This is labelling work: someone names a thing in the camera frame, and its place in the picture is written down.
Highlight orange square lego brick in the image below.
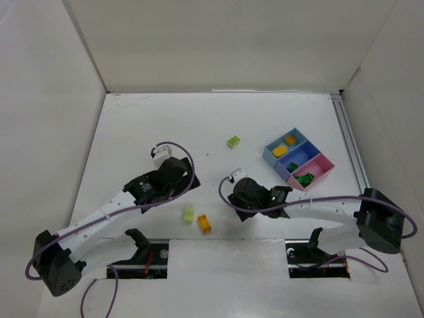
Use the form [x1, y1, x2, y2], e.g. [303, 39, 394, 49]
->
[285, 135, 296, 146]

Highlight small green lego brick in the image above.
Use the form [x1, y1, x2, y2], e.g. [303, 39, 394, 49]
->
[301, 172, 315, 187]

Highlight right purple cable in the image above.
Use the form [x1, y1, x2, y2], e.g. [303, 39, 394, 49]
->
[218, 175, 418, 274]

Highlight purple cable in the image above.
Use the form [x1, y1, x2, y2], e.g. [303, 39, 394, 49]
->
[25, 141, 196, 318]
[218, 175, 418, 274]

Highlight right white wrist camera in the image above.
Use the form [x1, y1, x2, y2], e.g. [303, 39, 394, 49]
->
[229, 168, 248, 184]

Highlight aluminium rail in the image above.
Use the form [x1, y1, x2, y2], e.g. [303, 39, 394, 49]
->
[330, 93, 370, 192]

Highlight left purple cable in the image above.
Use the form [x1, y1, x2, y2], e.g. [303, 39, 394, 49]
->
[25, 141, 196, 318]

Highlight orange oval lego piece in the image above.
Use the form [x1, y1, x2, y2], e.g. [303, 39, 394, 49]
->
[272, 144, 288, 158]

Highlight orange long lego brick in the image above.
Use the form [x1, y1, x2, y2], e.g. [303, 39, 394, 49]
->
[197, 215, 212, 235]

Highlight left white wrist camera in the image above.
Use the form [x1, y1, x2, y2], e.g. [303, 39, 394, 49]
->
[150, 144, 172, 170]

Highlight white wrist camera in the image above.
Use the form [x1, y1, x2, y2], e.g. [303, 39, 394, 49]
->
[229, 168, 248, 184]
[150, 144, 172, 170]

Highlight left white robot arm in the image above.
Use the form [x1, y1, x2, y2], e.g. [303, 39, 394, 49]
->
[30, 156, 200, 297]

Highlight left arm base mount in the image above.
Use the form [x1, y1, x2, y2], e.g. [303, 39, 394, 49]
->
[111, 229, 170, 280]

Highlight pale yellow lego brick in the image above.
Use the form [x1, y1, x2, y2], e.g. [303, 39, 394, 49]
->
[183, 207, 195, 224]

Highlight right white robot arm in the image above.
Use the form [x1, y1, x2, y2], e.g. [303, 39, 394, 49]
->
[220, 177, 406, 255]

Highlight pink container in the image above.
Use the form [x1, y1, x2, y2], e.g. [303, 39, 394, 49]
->
[286, 154, 335, 191]

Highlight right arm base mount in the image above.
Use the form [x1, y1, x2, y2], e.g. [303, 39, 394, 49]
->
[285, 240, 350, 279]

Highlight long green lego brick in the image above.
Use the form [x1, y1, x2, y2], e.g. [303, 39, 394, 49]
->
[287, 162, 298, 173]

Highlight blue container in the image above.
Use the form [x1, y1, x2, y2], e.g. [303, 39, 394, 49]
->
[262, 128, 308, 168]

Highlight lime lego brick upside down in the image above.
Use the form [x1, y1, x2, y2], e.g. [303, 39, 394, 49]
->
[227, 135, 240, 148]

